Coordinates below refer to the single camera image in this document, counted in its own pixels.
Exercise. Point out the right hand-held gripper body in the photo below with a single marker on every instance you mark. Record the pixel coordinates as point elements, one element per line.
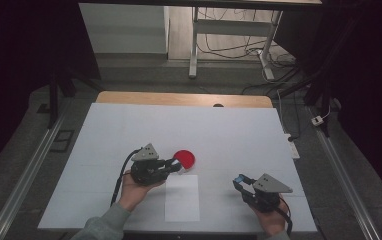
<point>267,195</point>

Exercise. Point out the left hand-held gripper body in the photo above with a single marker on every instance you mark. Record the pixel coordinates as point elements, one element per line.
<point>145,168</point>

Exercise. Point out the blue stamp cap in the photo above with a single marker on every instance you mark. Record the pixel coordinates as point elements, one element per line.
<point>239,178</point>

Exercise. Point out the round red ink pad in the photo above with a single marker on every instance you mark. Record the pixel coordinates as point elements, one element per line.
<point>186,157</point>

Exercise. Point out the white paper sheet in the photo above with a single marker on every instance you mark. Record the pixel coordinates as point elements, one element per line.
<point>182,200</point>

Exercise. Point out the person's right hand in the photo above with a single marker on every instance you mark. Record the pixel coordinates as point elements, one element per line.
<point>272,220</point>

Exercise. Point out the person's left hand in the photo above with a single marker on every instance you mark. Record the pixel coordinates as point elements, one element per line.
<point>130,193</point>

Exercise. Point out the white table cover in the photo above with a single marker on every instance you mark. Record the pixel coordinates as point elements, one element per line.
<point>185,130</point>

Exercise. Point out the white power strip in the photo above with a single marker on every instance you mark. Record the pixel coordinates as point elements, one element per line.
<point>293,148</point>

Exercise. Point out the small white adapter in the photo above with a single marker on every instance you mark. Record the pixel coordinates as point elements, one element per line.
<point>317,120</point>

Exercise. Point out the black metal stand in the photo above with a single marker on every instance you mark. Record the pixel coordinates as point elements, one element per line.
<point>53,100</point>
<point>322,100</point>

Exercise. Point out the white cabinet panel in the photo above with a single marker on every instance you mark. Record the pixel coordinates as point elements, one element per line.
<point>125,28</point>

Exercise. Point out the aluminium floor rail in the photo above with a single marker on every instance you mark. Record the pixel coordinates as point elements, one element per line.
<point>25,176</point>
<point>345,180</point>

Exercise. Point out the white desk frame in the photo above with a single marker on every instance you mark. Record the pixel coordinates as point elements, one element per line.
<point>232,27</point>

